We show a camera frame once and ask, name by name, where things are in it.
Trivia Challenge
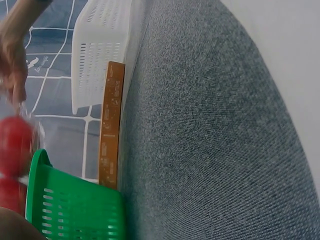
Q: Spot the person's right hand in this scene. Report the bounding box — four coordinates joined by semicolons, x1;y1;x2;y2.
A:
0;1;51;115

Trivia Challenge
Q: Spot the person's left hand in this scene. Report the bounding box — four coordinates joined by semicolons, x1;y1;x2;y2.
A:
0;206;48;240

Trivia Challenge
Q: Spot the clear packet of red balls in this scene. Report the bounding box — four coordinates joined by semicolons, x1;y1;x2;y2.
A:
0;99;47;216

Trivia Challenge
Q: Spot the white plastic basket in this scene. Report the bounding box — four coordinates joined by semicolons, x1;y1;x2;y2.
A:
70;0;146;116

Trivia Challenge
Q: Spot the brown flat box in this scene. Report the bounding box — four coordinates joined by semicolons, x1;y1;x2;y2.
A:
98;60;126;189

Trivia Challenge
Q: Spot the green plastic basket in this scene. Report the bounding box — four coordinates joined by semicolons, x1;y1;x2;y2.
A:
24;148;126;240

